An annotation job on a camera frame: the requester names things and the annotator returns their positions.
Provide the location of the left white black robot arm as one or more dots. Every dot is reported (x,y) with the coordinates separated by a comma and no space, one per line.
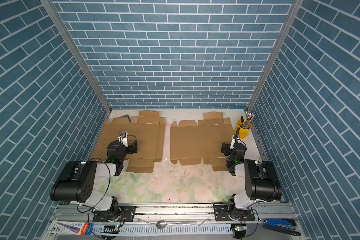
(76,183)

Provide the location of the cardboard box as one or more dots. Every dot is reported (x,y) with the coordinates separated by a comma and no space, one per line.
(147,129)
(193,142)

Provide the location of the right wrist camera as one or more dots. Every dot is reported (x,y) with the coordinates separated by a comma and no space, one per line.
(236,137)

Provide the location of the yellow pen cup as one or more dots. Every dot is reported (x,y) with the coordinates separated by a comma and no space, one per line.
(243,132)

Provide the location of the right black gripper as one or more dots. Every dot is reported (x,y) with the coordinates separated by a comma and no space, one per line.
(225,148)

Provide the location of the blue black pliers tool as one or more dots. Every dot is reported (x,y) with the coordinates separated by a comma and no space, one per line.
(285,226)

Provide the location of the green rectangular sponge block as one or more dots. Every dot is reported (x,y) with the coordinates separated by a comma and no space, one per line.
(125,116)

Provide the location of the white blue product package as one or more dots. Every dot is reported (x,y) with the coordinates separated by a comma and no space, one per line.
(68,228)

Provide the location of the pens in cup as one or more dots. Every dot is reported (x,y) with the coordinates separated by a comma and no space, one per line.
(247,121)

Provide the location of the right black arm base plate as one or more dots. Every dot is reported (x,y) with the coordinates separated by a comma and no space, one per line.
(225,213)

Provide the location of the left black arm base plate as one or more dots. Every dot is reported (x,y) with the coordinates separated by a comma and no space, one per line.
(122,214)

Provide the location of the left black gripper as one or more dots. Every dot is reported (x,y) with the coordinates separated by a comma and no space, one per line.
(132,147)

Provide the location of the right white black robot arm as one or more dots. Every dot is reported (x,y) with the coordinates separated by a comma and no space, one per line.
(260,181)

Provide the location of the metal spoon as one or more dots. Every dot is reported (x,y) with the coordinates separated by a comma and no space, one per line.
(162,224)

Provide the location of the white slotted cable duct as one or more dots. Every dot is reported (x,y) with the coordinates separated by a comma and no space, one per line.
(150,230)

